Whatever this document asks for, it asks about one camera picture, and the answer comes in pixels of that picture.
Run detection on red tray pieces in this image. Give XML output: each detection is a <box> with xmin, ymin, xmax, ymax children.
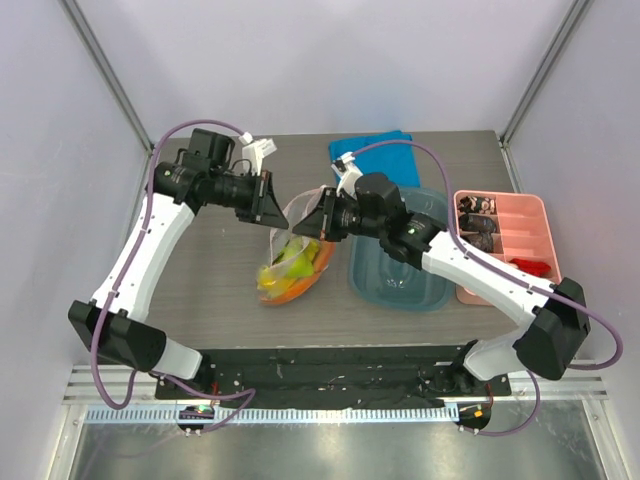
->
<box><xmin>508</xmin><ymin>258</ymin><xmax>552</xmax><ymax>277</ymax></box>

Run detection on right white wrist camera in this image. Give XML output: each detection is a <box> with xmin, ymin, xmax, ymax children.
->
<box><xmin>331</xmin><ymin>152</ymin><xmax>363</xmax><ymax>198</ymax></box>

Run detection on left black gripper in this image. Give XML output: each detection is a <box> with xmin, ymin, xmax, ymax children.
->
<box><xmin>210</xmin><ymin>169</ymin><xmax>289</xmax><ymax>229</ymax></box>

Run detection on pink compartment tray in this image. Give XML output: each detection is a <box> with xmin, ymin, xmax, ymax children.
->
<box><xmin>454</xmin><ymin>190</ymin><xmax>562</xmax><ymax>283</ymax></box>

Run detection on teal plastic bin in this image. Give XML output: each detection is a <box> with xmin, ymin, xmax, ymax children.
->
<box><xmin>347</xmin><ymin>185</ymin><xmax>456</xmax><ymax>314</ymax></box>

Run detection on blue folded cloth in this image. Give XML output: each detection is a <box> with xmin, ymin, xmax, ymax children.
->
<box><xmin>328</xmin><ymin>130</ymin><xmax>421</xmax><ymax>188</ymax></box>

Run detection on dark patterned tray item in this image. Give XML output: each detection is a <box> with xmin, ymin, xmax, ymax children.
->
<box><xmin>457</xmin><ymin>195</ymin><xmax>499</xmax><ymax>253</ymax></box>

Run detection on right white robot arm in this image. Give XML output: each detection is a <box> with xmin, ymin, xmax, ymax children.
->
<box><xmin>293</xmin><ymin>173</ymin><xmax>590</xmax><ymax>395</ymax></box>

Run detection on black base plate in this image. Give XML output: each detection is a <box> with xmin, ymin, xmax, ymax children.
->
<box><xmin>155</xmin><ymin>346</ymin><xmax>511</xmax><ymax>410</ymax></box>

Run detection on yellow banana bunch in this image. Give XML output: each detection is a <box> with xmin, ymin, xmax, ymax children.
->
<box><xmin>256</xmin><ymin>235</ymin><xmax>321</xmax><ymax>298</ymax></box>

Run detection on clear polka dot zip bag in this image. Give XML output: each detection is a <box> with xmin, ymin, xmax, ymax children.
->
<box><xmin>256</xmin><ymin>185</ymin><xmax>335</xmax><ymax>306</ymax></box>

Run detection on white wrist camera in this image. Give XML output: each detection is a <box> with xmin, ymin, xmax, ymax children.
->
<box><xmin>238</xmin><ymin>132</ymin><xmax>277</xmax><ymax>175</ymax></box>
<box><xmin>331</xmin><ymin>152</ymin><xmax>363</xmax><ymax>198</ymax></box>

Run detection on white slotted cable duct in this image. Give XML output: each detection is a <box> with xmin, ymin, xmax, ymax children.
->
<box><xmin>84</xmin><ymin>403</ymin><xmax>459</xmax><ymax>426</ymax></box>

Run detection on green pear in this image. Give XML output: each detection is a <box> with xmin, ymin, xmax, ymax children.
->
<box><xmin>283</xmin><ymin>243</ymin><xmax>318</xmax><ymax>279</ymax></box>

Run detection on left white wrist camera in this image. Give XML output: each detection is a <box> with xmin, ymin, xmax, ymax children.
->
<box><xmin>238</xmin><ymin>132</ymin><xmax>277</xmax><ymax>175</ymax></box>

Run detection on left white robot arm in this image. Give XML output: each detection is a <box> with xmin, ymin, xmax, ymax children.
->
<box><xmin>68</xmin><ymin>129</ymin><xmax>288</xmax><ymax>399</ymax></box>

